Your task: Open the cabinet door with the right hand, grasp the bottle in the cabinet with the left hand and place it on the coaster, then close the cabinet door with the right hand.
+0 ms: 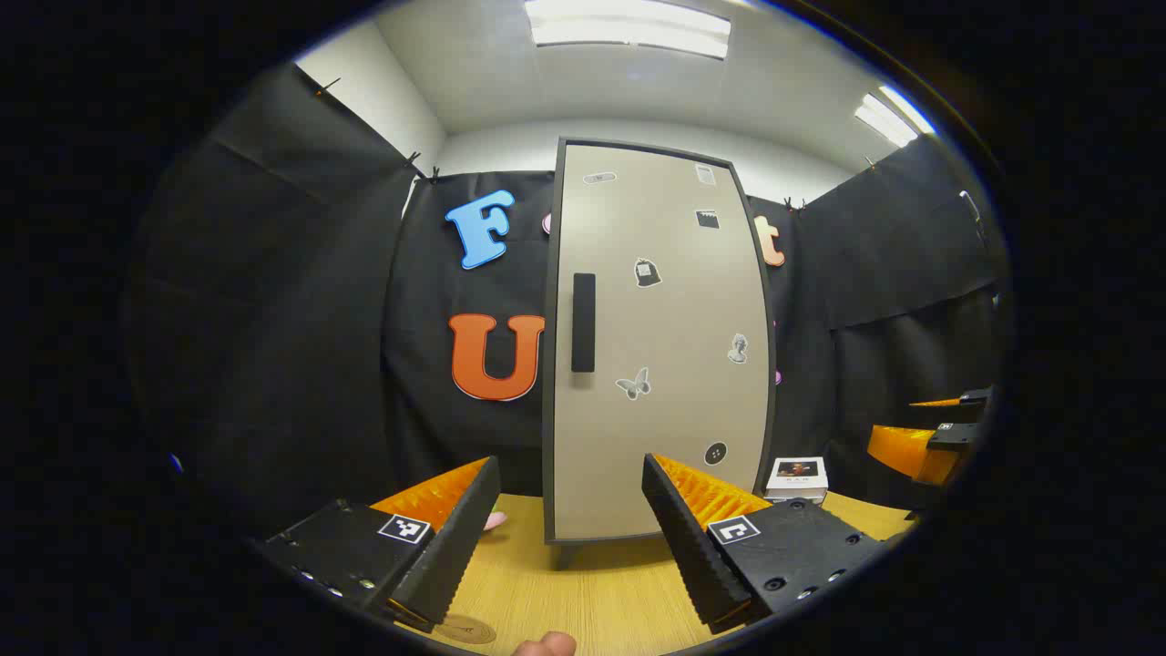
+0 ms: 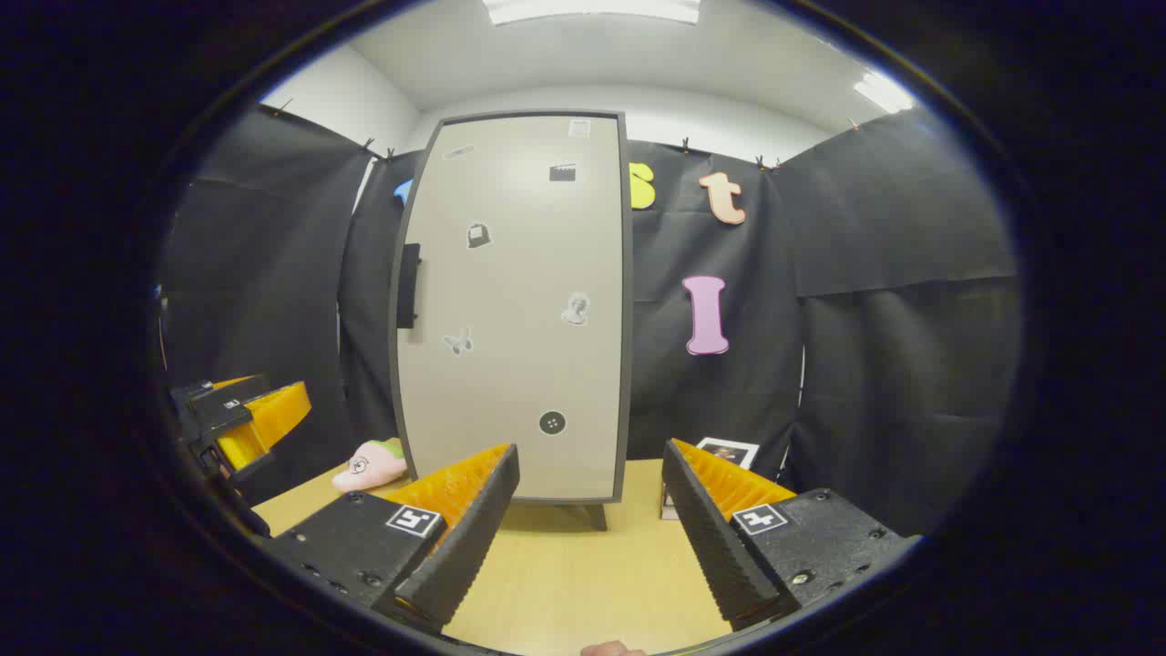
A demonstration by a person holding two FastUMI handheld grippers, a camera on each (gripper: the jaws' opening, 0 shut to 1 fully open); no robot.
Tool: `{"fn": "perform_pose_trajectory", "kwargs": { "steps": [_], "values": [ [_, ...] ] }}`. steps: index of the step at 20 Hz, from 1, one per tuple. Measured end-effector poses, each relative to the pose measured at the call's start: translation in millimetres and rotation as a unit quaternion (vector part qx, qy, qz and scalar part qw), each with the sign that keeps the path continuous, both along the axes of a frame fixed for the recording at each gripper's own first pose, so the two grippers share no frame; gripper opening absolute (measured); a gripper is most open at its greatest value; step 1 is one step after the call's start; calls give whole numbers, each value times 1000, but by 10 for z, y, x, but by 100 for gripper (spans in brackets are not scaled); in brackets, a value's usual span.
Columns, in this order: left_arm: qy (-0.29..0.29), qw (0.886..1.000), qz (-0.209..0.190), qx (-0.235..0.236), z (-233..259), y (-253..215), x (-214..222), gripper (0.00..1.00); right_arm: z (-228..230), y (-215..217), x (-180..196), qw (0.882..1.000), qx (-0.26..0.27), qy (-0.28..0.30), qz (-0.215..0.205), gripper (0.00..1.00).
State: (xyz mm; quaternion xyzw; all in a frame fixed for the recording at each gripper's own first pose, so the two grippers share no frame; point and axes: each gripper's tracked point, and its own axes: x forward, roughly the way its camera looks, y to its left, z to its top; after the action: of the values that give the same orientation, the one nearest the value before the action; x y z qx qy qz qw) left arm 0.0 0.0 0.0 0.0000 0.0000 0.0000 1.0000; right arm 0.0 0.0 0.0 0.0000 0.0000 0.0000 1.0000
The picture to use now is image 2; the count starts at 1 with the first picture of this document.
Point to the light grey cabinet door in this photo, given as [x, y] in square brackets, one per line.
[519, 273]

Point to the white box with photo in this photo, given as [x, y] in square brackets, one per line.
[729, 451]

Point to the black backdrop cloth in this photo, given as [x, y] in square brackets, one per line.
[865, 364]

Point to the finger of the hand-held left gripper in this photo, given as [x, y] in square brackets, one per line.
[273, 419]

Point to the small ceiling light panel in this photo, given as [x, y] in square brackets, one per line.
[884, 91]

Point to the pink plush toy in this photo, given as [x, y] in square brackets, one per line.
[369, 466]

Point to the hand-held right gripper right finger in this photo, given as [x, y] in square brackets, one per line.
[710, 538]

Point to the large ceiling light panel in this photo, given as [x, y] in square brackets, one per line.
[592, 9]

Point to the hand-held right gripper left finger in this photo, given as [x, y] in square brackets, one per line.
[474, 538]

